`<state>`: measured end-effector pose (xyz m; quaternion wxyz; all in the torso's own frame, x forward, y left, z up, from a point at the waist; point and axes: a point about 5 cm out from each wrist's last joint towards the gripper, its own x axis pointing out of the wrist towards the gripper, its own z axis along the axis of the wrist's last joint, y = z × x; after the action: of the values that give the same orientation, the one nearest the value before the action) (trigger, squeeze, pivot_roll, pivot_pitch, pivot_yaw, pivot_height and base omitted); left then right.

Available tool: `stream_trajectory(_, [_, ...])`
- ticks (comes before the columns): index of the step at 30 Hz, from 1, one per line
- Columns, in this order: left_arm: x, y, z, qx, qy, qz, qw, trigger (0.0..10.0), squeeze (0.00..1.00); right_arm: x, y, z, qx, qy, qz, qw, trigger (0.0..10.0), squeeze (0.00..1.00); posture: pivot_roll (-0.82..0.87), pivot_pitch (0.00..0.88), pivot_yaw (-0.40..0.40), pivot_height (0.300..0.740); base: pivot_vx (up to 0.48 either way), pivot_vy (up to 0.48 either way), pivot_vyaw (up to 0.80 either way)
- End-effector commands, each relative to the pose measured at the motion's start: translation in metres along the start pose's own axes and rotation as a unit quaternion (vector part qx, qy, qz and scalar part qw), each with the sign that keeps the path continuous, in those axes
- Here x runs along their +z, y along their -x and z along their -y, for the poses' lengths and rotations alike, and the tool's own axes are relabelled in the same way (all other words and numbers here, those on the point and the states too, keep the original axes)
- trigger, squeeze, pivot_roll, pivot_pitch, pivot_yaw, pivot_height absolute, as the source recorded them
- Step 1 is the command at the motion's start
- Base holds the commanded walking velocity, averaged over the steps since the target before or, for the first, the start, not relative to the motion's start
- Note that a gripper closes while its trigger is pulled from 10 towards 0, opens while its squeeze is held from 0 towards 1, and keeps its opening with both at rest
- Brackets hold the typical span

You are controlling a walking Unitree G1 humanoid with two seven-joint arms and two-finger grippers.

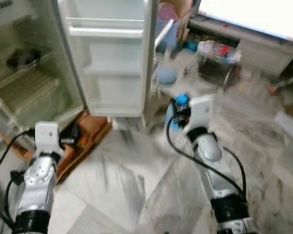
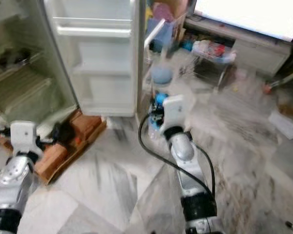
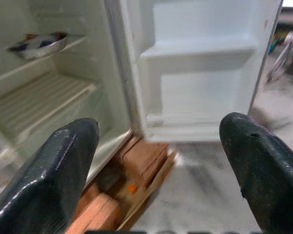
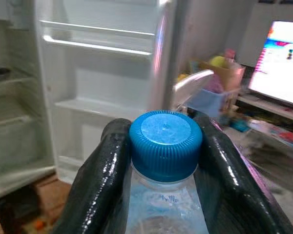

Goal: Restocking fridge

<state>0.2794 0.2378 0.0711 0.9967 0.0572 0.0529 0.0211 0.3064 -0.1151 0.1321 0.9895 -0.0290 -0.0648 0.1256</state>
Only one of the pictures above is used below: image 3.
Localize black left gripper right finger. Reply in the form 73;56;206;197
219;112;293;234

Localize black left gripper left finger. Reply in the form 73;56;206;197
0;118;100;234

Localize silver fridge door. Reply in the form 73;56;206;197
119;0;284;144

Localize white slatted fridge shelf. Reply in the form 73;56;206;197
0;72;103;147

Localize white fridge door rack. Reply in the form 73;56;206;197
146;113;222;142
140;45;257;115

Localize clear fridge shelf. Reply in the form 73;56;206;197
0;36;88;88

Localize white fridge cabinet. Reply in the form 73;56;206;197
0;0;146;203

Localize red clay brick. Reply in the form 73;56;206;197
69;192;122;233
123;141;170;186

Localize grey white folding chair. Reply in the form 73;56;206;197
266;41;293;84

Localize steel bowl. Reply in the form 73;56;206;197
7;31;68;60

